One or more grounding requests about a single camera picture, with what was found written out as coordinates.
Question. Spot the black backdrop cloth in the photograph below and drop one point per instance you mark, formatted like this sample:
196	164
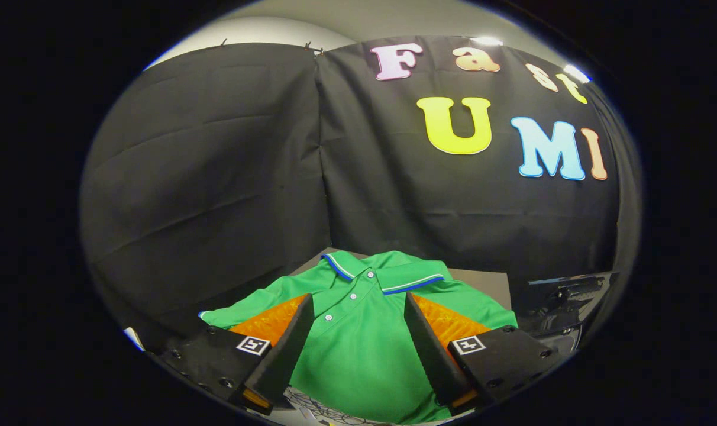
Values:
228	177

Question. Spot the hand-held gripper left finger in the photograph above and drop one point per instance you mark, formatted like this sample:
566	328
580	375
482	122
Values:
281	355

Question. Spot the green polo shirt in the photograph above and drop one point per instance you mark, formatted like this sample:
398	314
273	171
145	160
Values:
358	349

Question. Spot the ceiling light panel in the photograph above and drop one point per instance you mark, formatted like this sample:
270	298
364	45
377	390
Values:
485	41
576	73

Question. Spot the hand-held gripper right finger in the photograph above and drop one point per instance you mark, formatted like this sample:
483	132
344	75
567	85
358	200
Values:
432	355

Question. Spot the grey cabinet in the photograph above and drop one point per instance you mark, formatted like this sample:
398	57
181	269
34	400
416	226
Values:
483	284

